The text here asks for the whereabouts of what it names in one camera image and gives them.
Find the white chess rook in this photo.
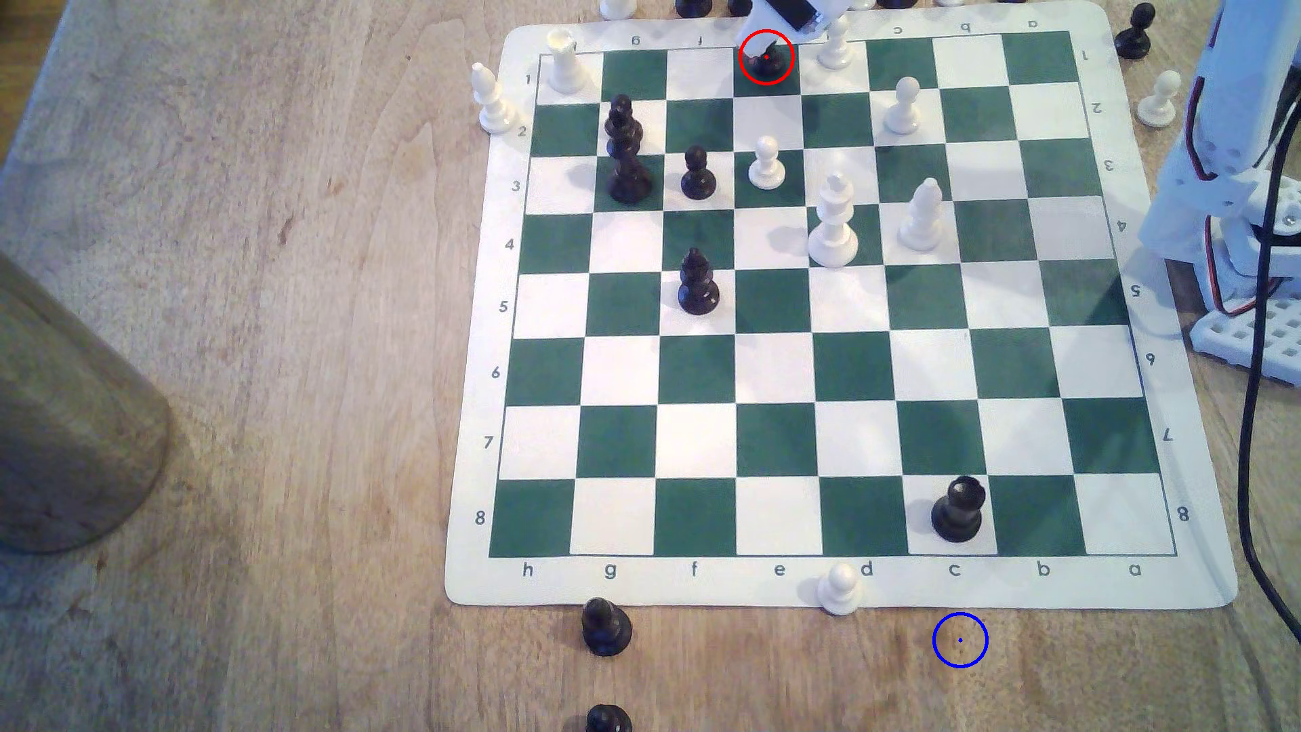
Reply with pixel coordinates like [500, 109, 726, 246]
[545, 28, 591, 95]

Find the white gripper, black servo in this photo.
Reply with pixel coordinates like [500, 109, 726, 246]
[762, 0, 850, 40]

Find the white chess bishop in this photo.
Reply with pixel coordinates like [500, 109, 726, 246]
[899, 177, 947, 253]
[470, 63, 518, 136]

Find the white king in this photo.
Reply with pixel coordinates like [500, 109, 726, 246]
[807, 173, 861, 270]

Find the black chess king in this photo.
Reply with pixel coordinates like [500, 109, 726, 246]
[604, 94, 655, 205]

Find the white grid robot base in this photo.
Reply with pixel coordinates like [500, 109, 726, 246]
[1189, 300, 1301, 388]

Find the white chess pawn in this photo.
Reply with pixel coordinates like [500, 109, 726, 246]
[1135, 70, 1182, 129]
[818, 562, 863, 617]
[748, 136, 787, 191]
[883, 77, 922, 136]
[817, 15, 855, 70]

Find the black cable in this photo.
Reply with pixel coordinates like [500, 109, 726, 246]
[1238, 152, 1301, 624]

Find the black chess bishop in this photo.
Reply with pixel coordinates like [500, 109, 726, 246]
[678, 247, 722, 315]

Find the green and white chess mat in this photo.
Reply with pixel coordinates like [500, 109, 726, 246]
[444, 0, 1239, 611]

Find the black chess pawn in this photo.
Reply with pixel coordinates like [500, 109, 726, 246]
[680, 145, 719, 201]
[581, 598, 634, 657]
[1114, 3, 1156, 59]
[745, 39, 792, 85]

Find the round wooden post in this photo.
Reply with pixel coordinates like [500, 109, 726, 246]
[0, 254, 174, 555]

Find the red wire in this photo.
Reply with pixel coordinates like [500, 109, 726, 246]
[1187, 10, 1223, 182]
[1203, 216, 1284, 319]

